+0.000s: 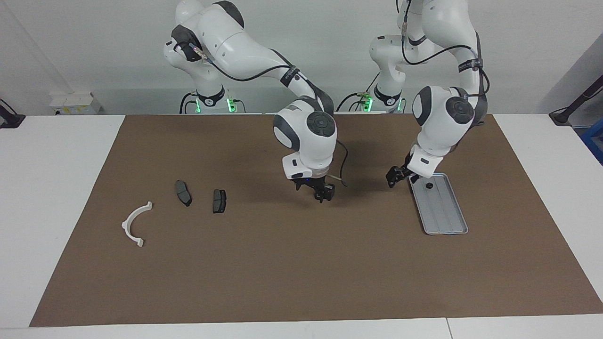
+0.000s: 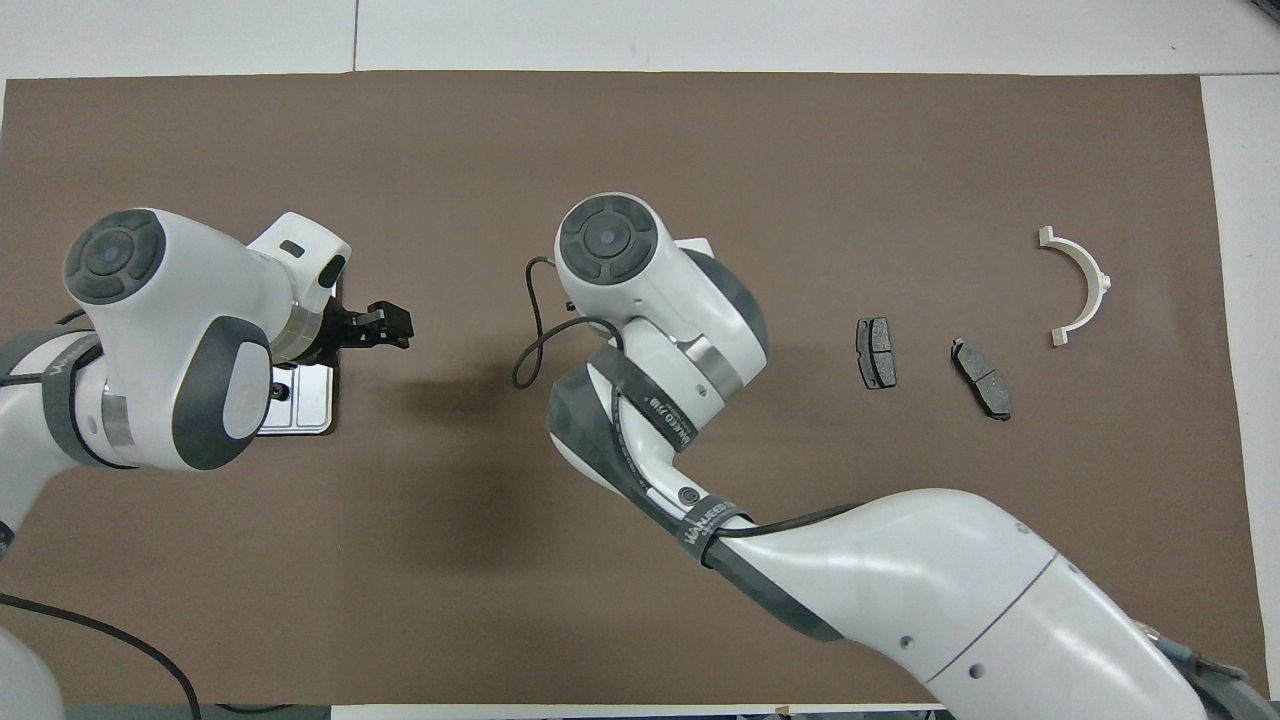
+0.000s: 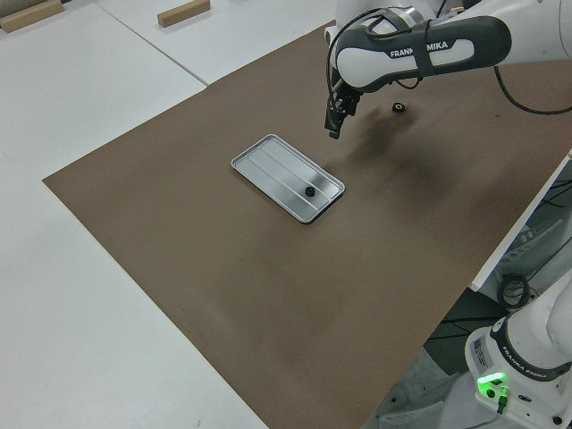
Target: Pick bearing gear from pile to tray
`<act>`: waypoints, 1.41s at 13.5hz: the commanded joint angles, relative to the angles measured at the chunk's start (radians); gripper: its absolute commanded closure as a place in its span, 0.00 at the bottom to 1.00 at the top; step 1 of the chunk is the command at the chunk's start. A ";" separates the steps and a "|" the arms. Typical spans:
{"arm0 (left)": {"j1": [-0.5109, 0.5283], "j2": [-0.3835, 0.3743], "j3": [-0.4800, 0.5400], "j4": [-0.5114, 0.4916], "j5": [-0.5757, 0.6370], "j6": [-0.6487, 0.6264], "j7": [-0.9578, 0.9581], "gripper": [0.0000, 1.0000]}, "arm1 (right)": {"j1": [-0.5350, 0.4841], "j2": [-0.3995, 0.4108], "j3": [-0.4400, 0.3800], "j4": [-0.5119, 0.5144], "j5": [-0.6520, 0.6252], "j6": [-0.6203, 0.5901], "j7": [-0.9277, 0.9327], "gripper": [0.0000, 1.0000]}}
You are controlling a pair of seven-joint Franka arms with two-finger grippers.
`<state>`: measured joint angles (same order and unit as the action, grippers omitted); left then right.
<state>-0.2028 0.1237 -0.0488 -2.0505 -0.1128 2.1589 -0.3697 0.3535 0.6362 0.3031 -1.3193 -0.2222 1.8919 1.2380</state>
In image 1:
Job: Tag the brown table mat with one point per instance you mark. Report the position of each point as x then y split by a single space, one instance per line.
306 263

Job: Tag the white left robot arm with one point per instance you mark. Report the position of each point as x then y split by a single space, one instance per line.
443 127

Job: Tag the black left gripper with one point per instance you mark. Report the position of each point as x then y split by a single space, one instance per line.
400 174

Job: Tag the black table clamp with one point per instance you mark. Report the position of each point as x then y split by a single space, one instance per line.
10 120

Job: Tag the white wall socket box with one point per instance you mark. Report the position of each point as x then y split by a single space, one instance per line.
75 103

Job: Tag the dark grey rectangular brake pad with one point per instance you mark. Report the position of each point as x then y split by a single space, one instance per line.
219 201

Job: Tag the blue crate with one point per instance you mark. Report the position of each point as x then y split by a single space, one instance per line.
594 141

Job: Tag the dark grey curved brake pad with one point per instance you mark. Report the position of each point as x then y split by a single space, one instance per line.
183 193

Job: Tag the white curved plastic bracket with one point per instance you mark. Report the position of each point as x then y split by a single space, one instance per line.
126 226

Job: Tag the silver metal tray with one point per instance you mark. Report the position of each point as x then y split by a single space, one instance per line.
443 212

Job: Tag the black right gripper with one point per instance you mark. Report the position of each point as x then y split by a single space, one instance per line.
311 180

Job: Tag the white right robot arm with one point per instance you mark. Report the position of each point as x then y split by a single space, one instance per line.
235 42

